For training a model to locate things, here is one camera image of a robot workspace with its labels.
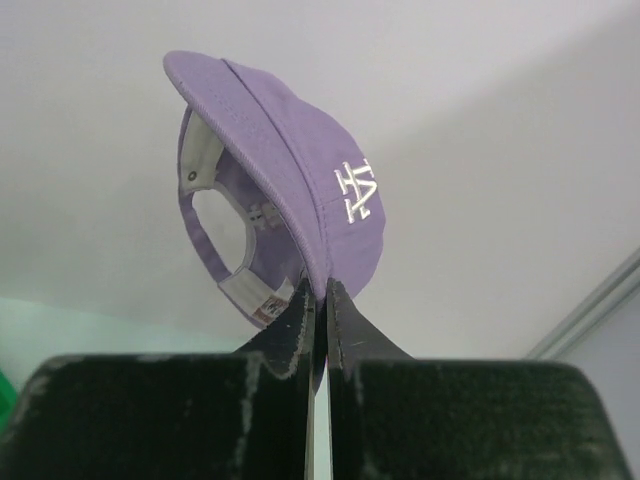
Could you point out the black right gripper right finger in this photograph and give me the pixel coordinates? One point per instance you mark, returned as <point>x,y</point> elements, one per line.
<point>393,416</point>

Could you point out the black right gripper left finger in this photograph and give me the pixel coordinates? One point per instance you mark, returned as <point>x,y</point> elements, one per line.
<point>247,414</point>

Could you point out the lavender baseball cap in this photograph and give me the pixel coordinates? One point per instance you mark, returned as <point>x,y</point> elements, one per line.
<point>304,190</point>

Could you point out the green plastic tray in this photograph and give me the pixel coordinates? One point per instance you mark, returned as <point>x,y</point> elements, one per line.
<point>7,400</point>

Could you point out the aluminium frame post right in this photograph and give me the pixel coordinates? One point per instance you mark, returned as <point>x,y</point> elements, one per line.
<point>619,287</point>

